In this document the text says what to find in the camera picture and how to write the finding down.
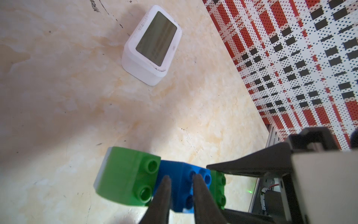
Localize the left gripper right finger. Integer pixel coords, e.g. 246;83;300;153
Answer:
193;174;227;224

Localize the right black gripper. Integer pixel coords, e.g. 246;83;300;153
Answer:
207;127;339;224

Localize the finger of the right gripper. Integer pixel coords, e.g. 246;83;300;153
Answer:
222;209;280;224

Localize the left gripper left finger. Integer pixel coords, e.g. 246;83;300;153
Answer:
139;175;172;224

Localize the blue square lego brick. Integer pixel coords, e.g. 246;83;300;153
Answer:
153;160;212;213

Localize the green square lego brick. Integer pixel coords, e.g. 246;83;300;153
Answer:
94;147;161;206

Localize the green curved lego brick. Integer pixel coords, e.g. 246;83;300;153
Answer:
210;170;226;210

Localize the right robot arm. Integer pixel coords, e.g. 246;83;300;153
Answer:
208;127;358;224

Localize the white digital clock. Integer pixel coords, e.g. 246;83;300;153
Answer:
121;5;182;86

